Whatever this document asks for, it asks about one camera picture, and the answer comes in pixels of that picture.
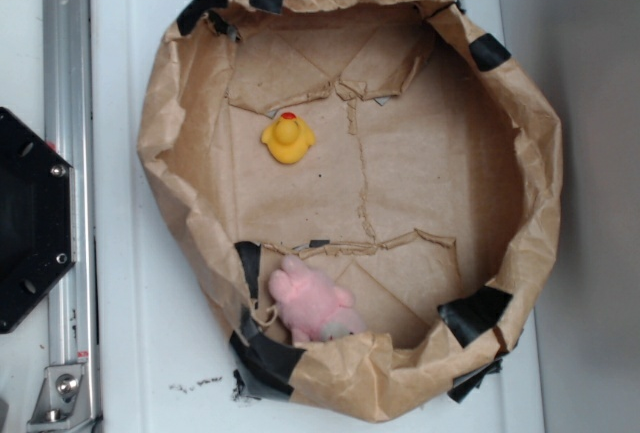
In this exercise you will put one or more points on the yellow rubber duck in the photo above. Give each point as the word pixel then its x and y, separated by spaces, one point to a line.
pixel 288 138

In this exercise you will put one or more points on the brown paper bag bin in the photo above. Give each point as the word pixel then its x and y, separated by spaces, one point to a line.
pixel 432 192

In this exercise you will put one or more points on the pink plush toy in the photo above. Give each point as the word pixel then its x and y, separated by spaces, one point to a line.
pixel 311 305

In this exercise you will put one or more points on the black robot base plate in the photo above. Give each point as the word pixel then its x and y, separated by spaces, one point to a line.
pixel 36 220

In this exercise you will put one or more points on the aluminium extrusion rail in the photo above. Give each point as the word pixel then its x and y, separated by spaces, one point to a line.
pixel 73 326

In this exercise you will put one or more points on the metal corner bracket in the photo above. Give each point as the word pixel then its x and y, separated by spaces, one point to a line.
pixel 63 402

